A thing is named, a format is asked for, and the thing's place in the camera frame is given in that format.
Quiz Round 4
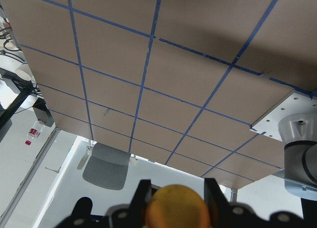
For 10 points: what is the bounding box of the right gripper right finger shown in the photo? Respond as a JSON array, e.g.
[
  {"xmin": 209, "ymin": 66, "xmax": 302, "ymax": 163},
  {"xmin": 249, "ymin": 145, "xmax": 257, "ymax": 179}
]
[{"xmin": 204, "ymin": 178, "xmax": 229, "ymax": 228}]

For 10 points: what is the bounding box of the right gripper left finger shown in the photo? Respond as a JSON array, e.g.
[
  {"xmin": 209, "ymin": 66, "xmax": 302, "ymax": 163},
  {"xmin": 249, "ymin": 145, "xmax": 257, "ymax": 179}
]
[{"xmin": 128, "ymin": 179, "xmax": 152, "ymax": 228}]

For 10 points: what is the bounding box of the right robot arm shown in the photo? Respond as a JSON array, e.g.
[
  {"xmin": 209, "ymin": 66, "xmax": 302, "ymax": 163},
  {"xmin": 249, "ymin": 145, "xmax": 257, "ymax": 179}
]
[{"xmin": 127, "ymin": 114, "xmax": 317, "ymax": 228}]

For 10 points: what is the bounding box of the grey office chair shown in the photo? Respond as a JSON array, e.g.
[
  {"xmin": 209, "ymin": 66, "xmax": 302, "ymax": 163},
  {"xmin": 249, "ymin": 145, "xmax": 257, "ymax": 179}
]
[{"xmin": 82, "ymin": 143, "xmax": 131, "ymax": 190}]

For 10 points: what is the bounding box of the brown paper table cover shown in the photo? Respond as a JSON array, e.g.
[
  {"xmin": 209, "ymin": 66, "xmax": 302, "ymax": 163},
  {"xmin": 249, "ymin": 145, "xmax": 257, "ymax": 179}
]
[{"xmin": 0, "ymin": 0, "xmax": 317, "ymax": 188}]

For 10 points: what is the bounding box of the red capped plastic bottle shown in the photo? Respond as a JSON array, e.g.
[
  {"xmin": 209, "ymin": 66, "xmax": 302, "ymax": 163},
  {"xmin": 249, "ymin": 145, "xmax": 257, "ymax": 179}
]
[{"xmin": 25, "ymin": 120, "xmax": 45, "ymax": 146}]

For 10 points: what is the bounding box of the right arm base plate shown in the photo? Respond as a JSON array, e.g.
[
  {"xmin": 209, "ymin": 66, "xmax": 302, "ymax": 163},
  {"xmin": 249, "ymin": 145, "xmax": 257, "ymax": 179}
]
[{"xmin": 251, "ymin": 90, "xmax": 317, "ymax": 144}]

